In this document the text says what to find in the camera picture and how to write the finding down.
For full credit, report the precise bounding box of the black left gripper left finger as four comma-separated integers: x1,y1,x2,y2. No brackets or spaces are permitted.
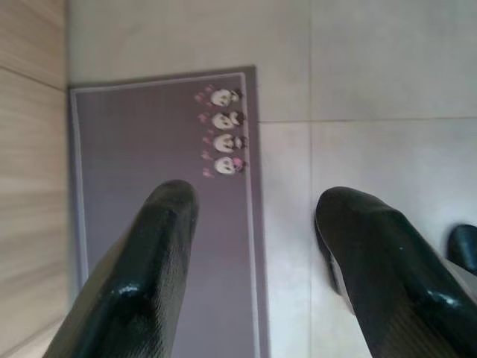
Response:
42,179,200,358

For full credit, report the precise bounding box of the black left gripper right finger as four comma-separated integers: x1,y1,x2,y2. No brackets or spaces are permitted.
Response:
315,186,477,358

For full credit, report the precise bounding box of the light wooden kitchen cabinet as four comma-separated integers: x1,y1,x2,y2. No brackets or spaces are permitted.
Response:
0,0,81,358

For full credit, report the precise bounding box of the black robot foot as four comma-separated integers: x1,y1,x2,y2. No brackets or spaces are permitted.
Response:
445,223,477,277

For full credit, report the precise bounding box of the grey cartoon print floor mat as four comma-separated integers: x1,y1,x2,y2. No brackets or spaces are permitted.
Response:
69,65,271,358

